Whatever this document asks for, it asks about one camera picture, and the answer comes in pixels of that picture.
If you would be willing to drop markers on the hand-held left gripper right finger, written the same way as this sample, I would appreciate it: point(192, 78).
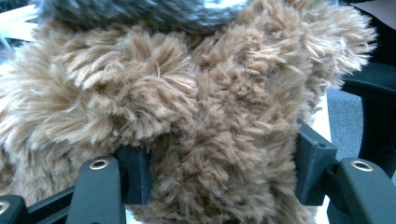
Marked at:
point(314, 168)

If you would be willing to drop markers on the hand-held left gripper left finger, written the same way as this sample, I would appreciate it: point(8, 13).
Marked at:
point(135, 177)

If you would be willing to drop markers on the brown teddy bear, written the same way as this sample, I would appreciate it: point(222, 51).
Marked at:
point(186, 109)

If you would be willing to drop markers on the grey towel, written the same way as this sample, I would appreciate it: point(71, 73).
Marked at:
point(140, 12)

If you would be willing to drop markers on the black metal frame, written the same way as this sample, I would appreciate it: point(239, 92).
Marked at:
point(376, 124)

